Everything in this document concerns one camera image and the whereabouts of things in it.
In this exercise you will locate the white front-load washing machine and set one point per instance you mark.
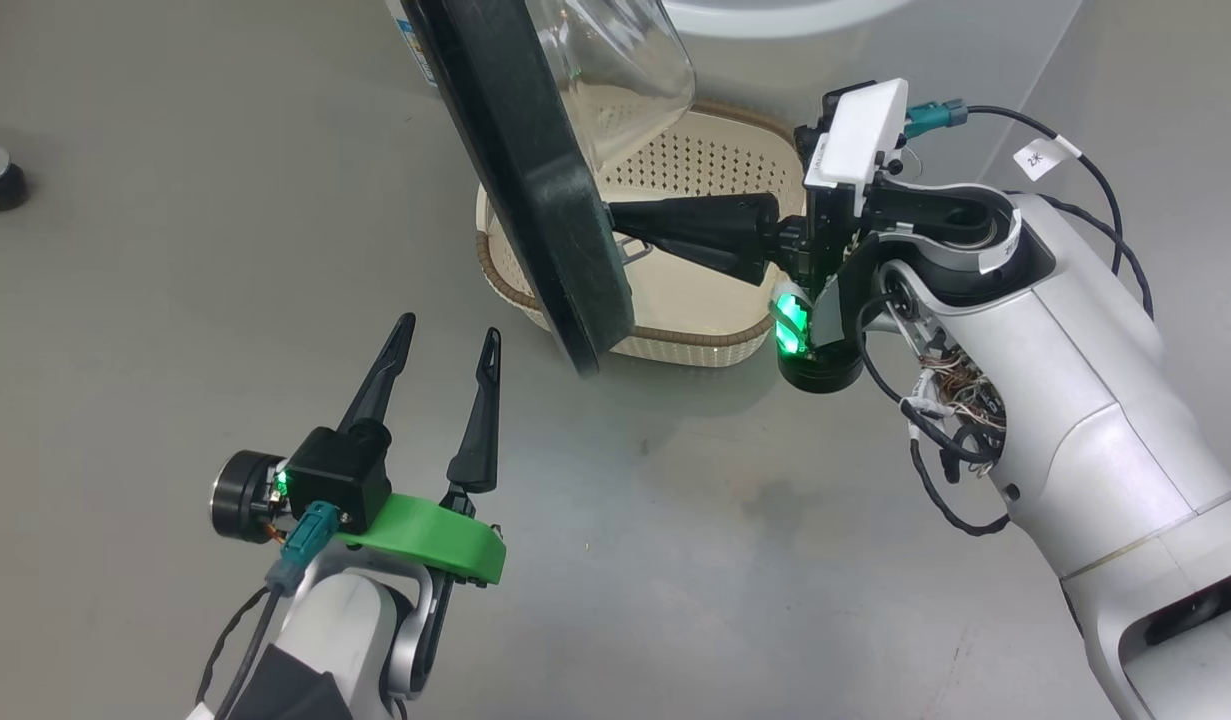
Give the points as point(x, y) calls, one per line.
point(925, 50)

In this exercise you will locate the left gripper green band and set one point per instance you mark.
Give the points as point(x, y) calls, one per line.
point(425, 535)

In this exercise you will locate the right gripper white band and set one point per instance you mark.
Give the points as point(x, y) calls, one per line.
point(855, 135)

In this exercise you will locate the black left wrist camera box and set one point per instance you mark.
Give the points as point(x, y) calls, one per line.
point(335, 470)

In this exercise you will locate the black round washer door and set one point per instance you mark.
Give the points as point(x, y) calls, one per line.
point(535, 200)

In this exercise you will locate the blue energy label sticker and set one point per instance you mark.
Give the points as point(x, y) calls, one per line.
point(420, 50)

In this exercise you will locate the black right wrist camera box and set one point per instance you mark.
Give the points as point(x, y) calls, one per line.
point(835, 98)

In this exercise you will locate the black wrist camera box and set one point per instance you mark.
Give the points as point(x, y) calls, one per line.
point(835, 98)
point(335, 470)

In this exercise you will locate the black round floor foot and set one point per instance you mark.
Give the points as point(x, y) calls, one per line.
point(0, 190)

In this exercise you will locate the cream perforated laundry basket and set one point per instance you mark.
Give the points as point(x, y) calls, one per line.
point(695, 300)

